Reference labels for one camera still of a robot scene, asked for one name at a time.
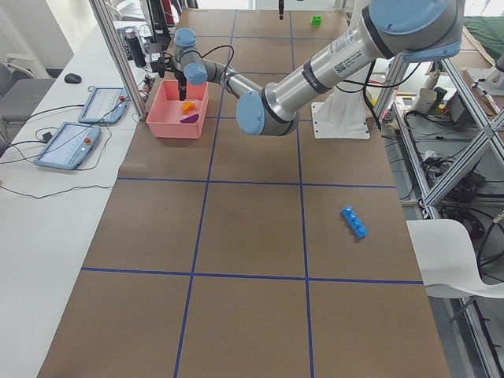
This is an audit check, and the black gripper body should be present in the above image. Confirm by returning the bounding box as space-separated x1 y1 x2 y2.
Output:
176 71 187 91

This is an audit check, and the orange toy block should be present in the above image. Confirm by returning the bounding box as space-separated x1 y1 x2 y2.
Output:
182 101 196 114

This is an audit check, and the purple curved toy block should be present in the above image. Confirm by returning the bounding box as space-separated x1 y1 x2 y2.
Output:
180 113 199 124

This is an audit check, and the green toy block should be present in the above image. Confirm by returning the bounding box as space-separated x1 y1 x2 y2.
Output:
310 15 322 26

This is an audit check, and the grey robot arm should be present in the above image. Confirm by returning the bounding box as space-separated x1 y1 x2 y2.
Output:
173 1 465 136

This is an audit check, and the pink plastic box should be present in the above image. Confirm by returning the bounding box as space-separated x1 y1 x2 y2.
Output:
146 80 209 139

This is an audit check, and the black bottle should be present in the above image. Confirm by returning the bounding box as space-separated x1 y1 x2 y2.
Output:
125 36 146 68

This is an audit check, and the far blue teach pendant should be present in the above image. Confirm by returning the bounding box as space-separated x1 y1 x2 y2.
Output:
78 87 128 124

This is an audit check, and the blue teach pendant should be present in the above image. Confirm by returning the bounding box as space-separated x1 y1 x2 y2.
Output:
34 122 101 170
78 87 128 124

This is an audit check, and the black computer mouse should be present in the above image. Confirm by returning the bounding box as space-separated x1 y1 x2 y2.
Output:
64 73 82 84

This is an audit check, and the near blue teach pendant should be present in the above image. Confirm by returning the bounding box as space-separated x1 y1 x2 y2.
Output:
34 122 101 170

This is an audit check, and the long blue toy block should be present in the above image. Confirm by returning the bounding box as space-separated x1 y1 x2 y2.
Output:
341 206 368 239

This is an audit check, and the white chair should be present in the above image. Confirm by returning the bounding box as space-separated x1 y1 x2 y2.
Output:
406 219 503 299

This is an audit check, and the aluminium frame post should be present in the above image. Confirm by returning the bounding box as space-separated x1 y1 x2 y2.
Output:
89 0 147 120

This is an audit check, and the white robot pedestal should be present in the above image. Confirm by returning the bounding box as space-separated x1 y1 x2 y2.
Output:
310 65 370 139

